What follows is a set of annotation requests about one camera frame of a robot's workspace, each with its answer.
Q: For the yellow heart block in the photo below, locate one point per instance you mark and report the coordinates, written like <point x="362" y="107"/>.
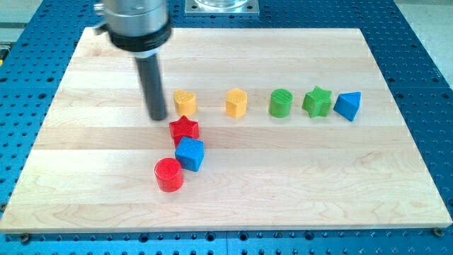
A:
<point x="185" y="102"/>

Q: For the light wooden board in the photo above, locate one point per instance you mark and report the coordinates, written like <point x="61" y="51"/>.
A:
<point x="91" y="168"/>

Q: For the green cylinder block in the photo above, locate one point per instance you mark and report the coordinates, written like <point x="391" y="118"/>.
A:
<point x="280" y="103"/>

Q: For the blue triangle block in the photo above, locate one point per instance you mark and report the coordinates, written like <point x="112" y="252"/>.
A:
<point x="348" y="104"/>

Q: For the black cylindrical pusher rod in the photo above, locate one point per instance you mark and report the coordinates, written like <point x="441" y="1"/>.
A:
<point x="150" y="79"/>

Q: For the green star block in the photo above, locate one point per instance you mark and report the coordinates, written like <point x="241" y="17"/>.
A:
<point x="317" y="102"/>

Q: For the red star block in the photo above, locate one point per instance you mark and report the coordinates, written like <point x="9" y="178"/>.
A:
<point x="184" y="127"/>

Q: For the red cylinder block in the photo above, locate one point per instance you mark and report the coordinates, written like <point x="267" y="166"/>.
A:
<point x="169" y="174"/>

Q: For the blue cube block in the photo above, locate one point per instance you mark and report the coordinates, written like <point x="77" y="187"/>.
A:
<point x="190" y="153"/>

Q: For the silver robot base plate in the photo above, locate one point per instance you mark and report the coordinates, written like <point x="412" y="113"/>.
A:
<point x="221" y="7"/>

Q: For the yellow hexagon block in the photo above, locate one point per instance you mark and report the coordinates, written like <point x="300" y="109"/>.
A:
<point x="236" y="103"/>

